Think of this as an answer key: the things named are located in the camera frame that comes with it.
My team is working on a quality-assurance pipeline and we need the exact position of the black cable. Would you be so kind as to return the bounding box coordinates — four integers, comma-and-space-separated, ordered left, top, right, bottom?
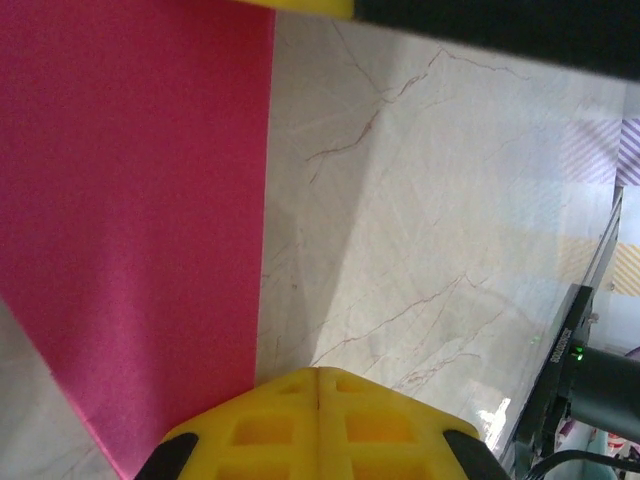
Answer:
519, 447, 640, 480

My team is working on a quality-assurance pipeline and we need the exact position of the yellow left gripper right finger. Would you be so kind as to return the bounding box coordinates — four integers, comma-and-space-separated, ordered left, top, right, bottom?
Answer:
319, 367, 509, 480

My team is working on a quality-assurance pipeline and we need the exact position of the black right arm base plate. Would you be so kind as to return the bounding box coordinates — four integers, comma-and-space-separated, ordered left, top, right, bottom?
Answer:
514, 283, 599, 451

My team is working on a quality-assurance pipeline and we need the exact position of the long aluminium base rail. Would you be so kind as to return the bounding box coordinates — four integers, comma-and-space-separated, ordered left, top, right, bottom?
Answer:
499, 187, 629, 466

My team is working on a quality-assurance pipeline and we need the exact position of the pink square paper sheet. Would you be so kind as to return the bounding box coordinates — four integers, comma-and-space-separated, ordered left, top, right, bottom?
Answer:
0, 0, 277, 480

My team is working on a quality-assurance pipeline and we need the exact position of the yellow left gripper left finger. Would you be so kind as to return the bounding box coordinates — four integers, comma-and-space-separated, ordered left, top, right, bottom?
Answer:
142, 367, 321, 480

